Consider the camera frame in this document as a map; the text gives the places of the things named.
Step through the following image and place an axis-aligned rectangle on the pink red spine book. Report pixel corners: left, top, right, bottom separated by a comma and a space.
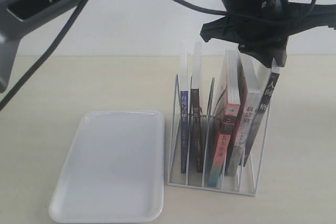
207, 50, 240, 187

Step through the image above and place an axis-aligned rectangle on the black cable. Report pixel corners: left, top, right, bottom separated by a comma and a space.
0, 0, 331, 112

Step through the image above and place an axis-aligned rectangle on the grey white spine book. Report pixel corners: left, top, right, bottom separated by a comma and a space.
225, 54, 261, 177

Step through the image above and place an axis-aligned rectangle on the white plastic tray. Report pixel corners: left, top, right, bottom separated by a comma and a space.
48, 110, 165, 223

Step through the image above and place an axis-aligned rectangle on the dark brown spine book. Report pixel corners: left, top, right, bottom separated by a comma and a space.
191, 42, 203, 173

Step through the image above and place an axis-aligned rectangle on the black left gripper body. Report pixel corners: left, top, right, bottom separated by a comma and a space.
200, 2, 335, 46

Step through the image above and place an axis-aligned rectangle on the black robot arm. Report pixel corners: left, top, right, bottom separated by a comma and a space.
200, 0, 335, 68

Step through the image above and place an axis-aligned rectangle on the black grey cover book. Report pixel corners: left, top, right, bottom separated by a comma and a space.
243, 59, 280, 167

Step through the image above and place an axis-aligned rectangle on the white wire book rack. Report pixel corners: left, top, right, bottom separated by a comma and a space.
166, 74, 270, 197

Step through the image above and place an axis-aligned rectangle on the blue moon cover book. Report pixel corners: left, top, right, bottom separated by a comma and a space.
179, 44, 189, 174

